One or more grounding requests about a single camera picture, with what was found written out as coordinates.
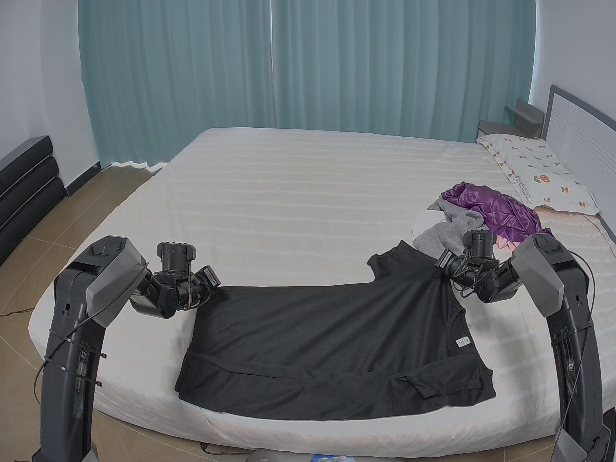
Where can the pink garment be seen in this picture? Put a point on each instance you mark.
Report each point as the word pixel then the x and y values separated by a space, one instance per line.
pixel 504 243

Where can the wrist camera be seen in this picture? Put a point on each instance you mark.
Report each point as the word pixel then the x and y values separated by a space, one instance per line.
pixel 445 260
pixel 211 277

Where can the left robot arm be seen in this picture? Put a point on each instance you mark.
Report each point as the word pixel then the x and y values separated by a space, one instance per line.
pixel 110 267

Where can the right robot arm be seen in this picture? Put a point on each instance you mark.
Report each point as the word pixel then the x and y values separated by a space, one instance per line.
pixel 544 272

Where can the bed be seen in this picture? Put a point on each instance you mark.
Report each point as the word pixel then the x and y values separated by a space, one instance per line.
pixel 313 200

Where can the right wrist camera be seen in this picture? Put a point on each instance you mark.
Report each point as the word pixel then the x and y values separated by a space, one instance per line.
pixel 445 260

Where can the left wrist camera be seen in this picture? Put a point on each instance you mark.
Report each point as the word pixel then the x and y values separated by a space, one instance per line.
pixel 211 277

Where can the white printed pillow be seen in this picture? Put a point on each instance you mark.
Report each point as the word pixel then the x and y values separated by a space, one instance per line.
pixel 539 171

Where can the white garment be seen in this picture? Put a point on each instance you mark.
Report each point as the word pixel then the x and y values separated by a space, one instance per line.
pixel 426 219

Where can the grey garment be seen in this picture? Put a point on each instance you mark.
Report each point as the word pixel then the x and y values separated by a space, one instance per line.
pixel 447 238

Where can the grey bedside table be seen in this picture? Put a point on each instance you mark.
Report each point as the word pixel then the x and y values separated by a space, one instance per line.
pixel 524 113

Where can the blue-green curtain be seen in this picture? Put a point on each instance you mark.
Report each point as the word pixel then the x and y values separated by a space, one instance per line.
pixel 404 51
pixel 178 65

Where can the purple satin garment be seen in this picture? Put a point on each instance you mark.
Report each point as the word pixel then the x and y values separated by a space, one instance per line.
pixel 500 210

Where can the black T-shirt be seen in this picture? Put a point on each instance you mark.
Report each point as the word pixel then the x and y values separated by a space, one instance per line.
pixel 337 335

